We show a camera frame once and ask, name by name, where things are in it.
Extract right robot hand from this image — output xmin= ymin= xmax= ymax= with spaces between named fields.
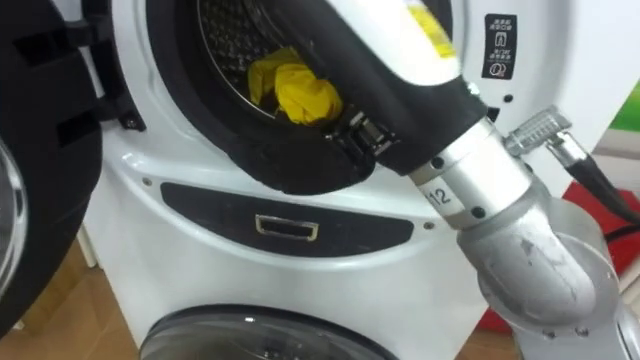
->
xmin=268 ymin=0 xmax=489 ymax=177

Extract yellow cloth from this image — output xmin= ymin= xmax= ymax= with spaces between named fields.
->
xmin=247 ymin=46 xmax=345 ymax=126

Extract white stacked washing machines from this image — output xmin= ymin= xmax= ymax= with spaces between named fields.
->
xmin=49 ymin=0 xmax=640 ymax=360

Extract black round washer door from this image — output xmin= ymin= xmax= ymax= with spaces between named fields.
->
xmin=0 ymin=0 xmax=147 ymax=339

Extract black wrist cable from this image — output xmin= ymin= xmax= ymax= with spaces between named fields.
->
xmin=503 ymin=105 xmax=640 ymax=244

